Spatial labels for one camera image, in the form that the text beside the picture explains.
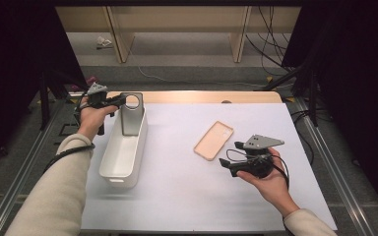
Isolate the beige wooden desk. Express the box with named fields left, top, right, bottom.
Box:
left=55, top=5, right=302, bottom=64

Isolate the bundle of black cables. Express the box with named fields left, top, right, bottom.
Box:
left=245, top=5, right=297, bottom=77

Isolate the pink object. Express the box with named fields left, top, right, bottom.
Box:
left=70, top=76, right=98, bottom=92

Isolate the white plastic storage box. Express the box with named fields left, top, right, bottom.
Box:
left=98, top=97, right=149, bottom=190

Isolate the hand-held gripper cable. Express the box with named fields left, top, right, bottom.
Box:
left=42, top=94, right=96, bottom=175
left=225, top=148, right=290, bottom=191

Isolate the black floor cable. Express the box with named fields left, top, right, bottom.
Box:
left=289, top=107, right=334, bottom=124

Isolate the white crumpled paper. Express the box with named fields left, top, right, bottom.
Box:
left=95, top=35, right=113, bottom=50

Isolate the beige phone case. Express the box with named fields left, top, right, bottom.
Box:
left=193, top=120, right=234, bottom=162

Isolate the dark curtain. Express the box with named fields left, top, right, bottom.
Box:
left=0, top=0, right=87, bottom=173
left=281, top=0, right=378, bottom=225

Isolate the right hand-held gripper cable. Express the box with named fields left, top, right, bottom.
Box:
left=225, top=148, right=290, bottom=191

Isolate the person's right hand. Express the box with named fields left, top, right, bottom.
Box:
left=235, top=147, right=300, bottom=217

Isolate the white floor cable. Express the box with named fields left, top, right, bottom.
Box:
left=137, top=66, right=267, bottom=89

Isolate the person's left hand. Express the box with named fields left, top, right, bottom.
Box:
left=77, top=96, right=119, bottom=141

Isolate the white table sheet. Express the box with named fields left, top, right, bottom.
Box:
left=80, top=102, right=339, bottom=232

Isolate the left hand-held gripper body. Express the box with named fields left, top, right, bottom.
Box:
left=86, top=82, right=119, bottom=136

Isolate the left hand-held gripper cable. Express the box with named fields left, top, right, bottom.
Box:
left=42, top=94, right=96, bottom=175

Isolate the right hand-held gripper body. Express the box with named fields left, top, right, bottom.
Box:
left=230, top=134, right=285, bottom=180

